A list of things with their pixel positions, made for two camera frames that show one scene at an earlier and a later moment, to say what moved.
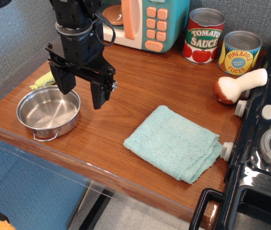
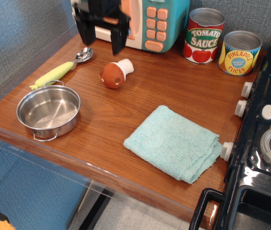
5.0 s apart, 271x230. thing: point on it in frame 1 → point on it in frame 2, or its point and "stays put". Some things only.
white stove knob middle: x=240 y=108 stays put
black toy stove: x=256 y=187 stays put
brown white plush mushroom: x=227 y=90 → x=113 y=74
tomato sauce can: x=205 y=28 stays put
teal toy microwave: x=159 y=26 stays put
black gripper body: x=83 y=55 → x=109 y=10
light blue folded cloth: x=166 y=140 stays put
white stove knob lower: x=227 y=150 stays put
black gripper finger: x=66 y=81 → x=87 y=26
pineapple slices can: x=239 y=51 stays put
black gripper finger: x=100 y=94 → x=119 y=34
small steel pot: x=48 y=112 stays put
